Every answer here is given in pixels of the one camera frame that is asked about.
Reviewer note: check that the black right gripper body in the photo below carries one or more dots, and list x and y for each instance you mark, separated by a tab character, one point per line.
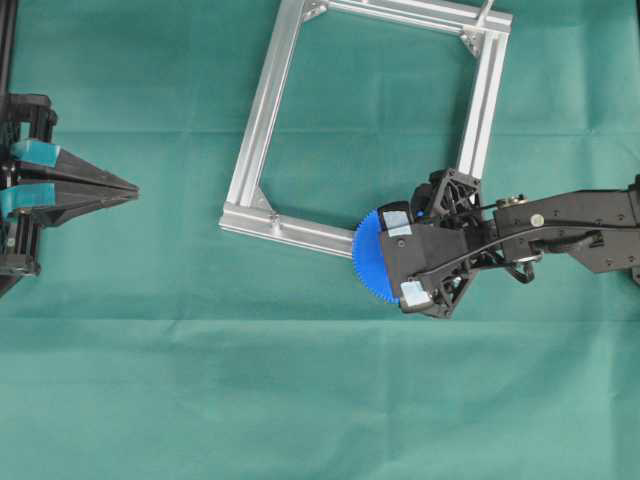
434	244

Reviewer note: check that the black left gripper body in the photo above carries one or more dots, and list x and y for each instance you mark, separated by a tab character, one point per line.
22	117

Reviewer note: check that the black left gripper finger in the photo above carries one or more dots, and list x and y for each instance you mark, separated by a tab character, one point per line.
53	204
47	161

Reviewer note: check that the blue plastic gear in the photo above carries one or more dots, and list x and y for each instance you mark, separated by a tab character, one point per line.
370	265

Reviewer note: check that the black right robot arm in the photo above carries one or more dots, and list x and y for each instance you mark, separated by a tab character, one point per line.
598	228

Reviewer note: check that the green table cloth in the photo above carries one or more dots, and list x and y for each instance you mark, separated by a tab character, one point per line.
154	345

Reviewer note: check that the aluminium extrusion frame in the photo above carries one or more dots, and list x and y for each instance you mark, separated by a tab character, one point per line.
485	33

